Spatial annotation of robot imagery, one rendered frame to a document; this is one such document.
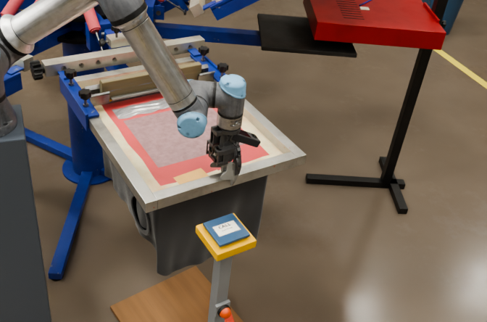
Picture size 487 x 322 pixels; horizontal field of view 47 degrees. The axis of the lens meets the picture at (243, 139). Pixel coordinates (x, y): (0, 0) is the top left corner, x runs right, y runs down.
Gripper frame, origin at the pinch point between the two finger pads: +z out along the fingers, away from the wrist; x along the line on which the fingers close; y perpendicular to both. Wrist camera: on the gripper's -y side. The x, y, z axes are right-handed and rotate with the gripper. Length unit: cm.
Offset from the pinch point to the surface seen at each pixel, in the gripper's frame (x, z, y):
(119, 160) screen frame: -20.3, -1.0, 28.6
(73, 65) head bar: -80, -4, 24
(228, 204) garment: -7.1, 19.8, -5.8
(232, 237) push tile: 22.9, 1.1, 12.1
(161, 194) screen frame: 0.1, -1.0, 23.5
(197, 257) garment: -7.6, 41.6, 4.9
